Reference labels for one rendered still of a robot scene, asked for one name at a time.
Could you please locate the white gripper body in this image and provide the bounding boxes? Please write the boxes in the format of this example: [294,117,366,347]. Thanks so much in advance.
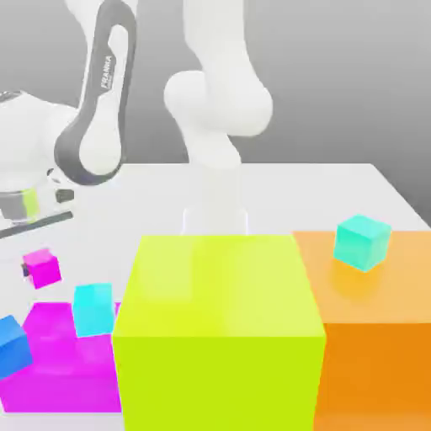
[0,210,76,256]

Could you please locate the small magenta cube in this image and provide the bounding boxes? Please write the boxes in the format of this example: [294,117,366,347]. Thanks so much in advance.
[22,247,63,290]

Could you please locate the small cyan cube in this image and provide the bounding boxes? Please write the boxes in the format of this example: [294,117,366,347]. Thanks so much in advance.
[72,282,116,338]

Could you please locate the small blue cube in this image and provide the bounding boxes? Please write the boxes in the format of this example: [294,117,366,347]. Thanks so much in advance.
[0,314,34,380]

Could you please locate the small teal cube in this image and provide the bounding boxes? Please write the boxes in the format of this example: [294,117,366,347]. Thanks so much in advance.
[333,214,392,274]

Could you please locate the large magenta box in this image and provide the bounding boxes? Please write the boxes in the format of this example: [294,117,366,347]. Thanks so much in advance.
[0,301,123,414]

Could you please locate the large yellow-green box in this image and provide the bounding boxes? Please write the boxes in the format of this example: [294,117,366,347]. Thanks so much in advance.
[111,234,327,431]

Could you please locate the large orange box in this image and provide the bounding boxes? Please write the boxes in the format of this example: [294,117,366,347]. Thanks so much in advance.
[291,230,431,431]

